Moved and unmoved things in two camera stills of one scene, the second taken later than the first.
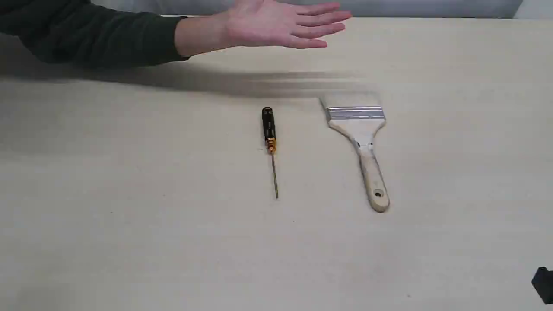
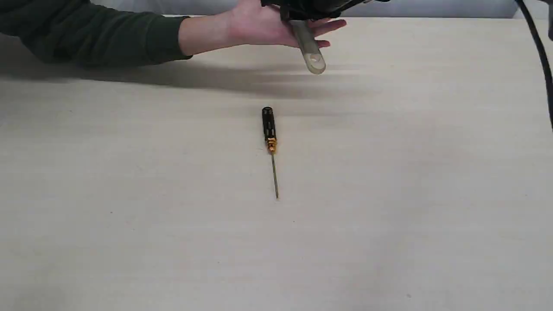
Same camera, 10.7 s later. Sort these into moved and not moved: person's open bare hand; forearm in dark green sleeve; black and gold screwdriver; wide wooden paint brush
Moved: wide wooden paint brush
Not moved: black and gold screwdriver; forearm in dark green sleeve; person's open bare hand
